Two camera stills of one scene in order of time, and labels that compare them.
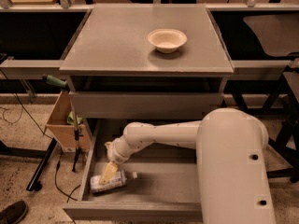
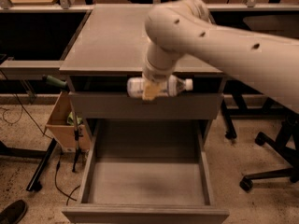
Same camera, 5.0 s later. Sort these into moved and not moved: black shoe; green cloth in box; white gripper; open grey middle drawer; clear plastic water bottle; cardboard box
Moved: white gripper; clear plastic water bottle
Not moved: black shoe; green cloth in box; open grey middle drawer; cardboard box
